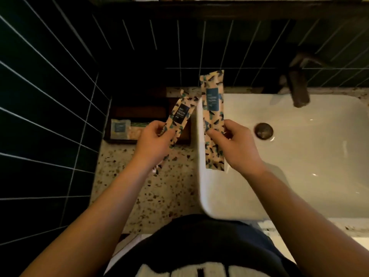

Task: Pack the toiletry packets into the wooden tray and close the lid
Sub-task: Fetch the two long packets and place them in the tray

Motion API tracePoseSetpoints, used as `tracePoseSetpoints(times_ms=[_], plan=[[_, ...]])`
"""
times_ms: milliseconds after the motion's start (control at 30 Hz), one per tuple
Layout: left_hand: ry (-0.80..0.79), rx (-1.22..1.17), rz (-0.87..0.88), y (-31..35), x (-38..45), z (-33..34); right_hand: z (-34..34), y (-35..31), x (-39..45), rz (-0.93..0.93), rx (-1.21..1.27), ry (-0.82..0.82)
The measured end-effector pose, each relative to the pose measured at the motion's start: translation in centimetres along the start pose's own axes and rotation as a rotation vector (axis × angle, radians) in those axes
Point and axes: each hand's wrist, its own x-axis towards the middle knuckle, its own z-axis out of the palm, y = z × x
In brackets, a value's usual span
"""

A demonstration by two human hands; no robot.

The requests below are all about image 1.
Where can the person's left hand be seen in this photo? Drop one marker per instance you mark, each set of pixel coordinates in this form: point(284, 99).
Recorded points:
point(150, 147)

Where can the person's right hand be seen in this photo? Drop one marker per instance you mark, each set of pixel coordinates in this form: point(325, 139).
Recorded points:
point(238, 150)

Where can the person's right thumb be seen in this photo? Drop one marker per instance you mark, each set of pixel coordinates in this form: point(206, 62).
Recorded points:
point(217, 135)

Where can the person's left thumb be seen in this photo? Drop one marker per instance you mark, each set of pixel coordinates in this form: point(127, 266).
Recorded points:
point(167, 137)

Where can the patterned toothbrush packet dark label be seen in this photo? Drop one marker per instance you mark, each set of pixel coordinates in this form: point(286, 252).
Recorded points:
point(178, 118)

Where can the patterned toothbrush packet blue label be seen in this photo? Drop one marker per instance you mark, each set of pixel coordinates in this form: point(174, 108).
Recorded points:
point(213, 112)

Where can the person's left forearm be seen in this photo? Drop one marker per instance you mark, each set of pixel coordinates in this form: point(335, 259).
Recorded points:
point(95, 222)

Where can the person's right forearm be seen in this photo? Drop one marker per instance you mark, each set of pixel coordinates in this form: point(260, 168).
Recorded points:
point(305, 227)

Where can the dark wooden amenity tray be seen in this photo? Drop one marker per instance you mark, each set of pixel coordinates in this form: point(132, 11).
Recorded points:
point(138, 112)

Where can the small patterned amenity packet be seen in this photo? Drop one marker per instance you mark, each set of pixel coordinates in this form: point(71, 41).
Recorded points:
point(125, 129)

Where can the round metal sink drain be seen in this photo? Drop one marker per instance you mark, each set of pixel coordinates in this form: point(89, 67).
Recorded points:
point(263, 131)

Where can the white ceramic sink basin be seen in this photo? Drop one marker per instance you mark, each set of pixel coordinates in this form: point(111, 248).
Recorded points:
point(288, 158)

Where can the dark metal faucet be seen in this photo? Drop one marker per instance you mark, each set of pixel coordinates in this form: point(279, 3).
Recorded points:
point(298, 80)

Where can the person's dark printed shirt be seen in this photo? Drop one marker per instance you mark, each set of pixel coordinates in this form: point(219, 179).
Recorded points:
point(201, 248)

